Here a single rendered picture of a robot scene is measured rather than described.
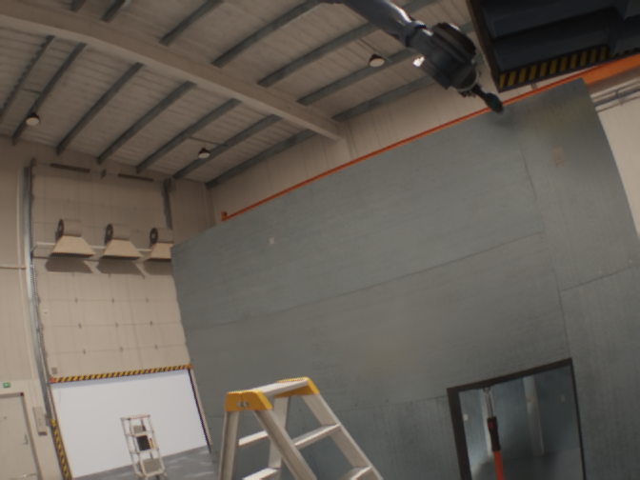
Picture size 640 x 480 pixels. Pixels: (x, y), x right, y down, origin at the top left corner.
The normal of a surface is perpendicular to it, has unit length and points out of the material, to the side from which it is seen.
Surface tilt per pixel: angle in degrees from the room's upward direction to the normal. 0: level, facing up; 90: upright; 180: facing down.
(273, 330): 90
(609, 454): 90
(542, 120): 90
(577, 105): 90
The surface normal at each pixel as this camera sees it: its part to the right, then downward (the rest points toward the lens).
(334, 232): -0.57, -0.07
